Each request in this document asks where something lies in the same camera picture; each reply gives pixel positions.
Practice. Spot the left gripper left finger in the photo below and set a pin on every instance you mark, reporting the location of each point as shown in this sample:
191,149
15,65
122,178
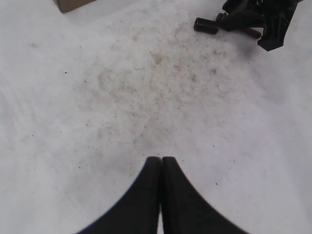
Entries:
139,202

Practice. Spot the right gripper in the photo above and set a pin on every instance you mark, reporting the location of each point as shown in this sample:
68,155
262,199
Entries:
258,6

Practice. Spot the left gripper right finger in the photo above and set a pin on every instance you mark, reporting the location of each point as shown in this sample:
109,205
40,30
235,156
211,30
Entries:
185,204

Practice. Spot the brown cardboard box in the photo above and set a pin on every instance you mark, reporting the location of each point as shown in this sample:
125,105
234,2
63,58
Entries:
73,5

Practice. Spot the black cylindrical sleeve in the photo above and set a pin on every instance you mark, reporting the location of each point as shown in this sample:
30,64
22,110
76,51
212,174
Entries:
206,25

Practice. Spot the copper brown bolt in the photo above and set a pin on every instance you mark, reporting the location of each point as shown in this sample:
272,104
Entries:
253,33

